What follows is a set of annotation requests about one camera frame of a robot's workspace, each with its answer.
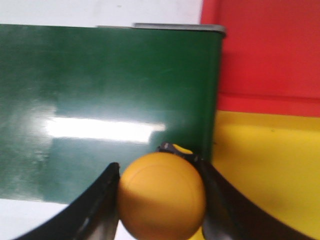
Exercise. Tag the green conveyor belt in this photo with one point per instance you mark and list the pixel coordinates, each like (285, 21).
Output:
(74, 99)

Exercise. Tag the yellow mushroom push button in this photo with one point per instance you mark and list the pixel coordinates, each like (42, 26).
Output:
(161, 195)

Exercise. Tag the yellow tray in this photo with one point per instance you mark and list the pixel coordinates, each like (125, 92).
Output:
(274, 161)

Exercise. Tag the red tray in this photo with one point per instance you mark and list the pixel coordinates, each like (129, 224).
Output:
(270, 56)

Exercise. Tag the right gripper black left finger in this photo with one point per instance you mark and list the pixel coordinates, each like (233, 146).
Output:
(91, 216)

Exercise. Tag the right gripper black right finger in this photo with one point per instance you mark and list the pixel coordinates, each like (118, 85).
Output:
(232, 216)

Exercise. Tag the aluminium conveyor frame rail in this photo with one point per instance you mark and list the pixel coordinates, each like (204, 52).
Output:
(176, 27)

